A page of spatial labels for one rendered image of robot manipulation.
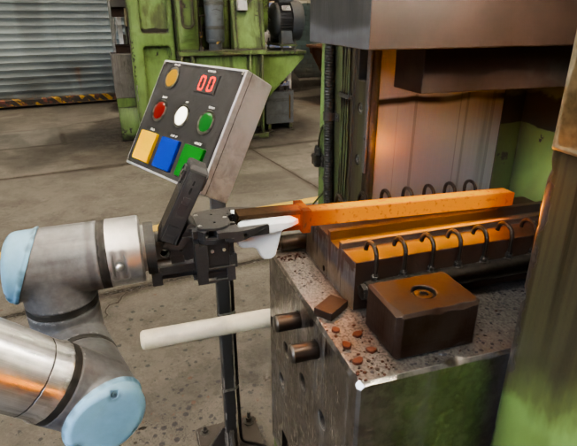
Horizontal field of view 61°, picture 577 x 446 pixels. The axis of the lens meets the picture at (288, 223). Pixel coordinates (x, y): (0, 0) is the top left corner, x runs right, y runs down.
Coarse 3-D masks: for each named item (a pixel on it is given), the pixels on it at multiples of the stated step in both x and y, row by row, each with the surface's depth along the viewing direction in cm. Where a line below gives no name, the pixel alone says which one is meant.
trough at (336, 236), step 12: (540, 204) 87; (456, 216) 83; (468, 216) 83; (480, 216) 84; (492, 216) 85; (504, 216) 86; (360, 228) 78; (372, 228) 78; (384, 228) 79; (396, 228) 80; (408, 228) 80; (420, 228) 81; (336, 240) 77
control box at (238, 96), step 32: (192, 64) 117; (160, 96) 123; (192, 96) 114; (224, 96) 106; (256, 96) 107; (160, 128) 120; (192, 128) 111; (224, 128) 104; (128, 160) 126; (224, 160) 106; (224, 192) 108
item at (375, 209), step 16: (464, 192) 80; (480, 192) 81; (496, 192) 81; (512, 192) 81; (256, 208) 70; (272, 208) 70; (288, 208) 70; (304, 208) 70; (320, 208) 72; (336, 208) 72; (352, 208) 72; (368, 208) 73; (384, 208) 74; (400, 208) 75; (416, 208) 76; (432, 208) 77; (448, 208) 78; (464, 208) 79; (480, 208) 80; (304, 224) 70; (320, 224) 72
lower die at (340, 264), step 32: (352, 224) 81; (384, 224) 79; (480, 224) 79; (512, 224) 81; (320, 256) 82; (352, 256) 70; (384, 256) 70; (416, 256) 71; (448, 256) 73; (480, 256) 75; (512, 256) 77; (352, 288) 70
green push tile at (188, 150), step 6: (186, 144) 110; (186, 150) 109; (192, 150) 108; (198, 150) 106; (204, 150) 106; (186, 156) 109; (192, 156) 107; (198, 156) 106; (180, 162) 110; (186, 162) 108; (180, 168) 109; (174, 174) 110
